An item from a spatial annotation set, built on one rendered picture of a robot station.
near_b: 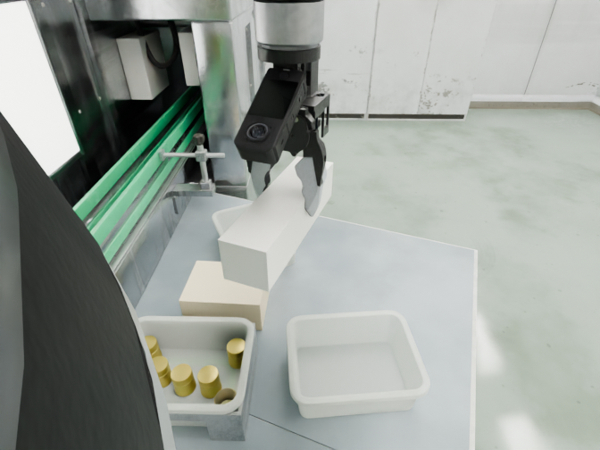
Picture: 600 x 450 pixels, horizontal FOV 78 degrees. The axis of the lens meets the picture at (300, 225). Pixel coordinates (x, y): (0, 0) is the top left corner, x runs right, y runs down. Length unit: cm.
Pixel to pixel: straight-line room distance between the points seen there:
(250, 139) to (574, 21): 481
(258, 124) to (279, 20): 10
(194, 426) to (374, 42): 366
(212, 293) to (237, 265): 34
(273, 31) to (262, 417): 57
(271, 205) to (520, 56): 455
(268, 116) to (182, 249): 68
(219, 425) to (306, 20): 55
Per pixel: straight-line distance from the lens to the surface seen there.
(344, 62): 394
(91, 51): 123
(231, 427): 65
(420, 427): 71
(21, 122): 91
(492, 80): 487
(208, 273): 82
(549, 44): 502
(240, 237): 43
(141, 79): 136
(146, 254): 93
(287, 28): 42
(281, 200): 49
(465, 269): 101
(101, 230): 79
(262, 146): 38
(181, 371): 69
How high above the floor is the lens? 137
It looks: 35 degrees down
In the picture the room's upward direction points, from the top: straight up
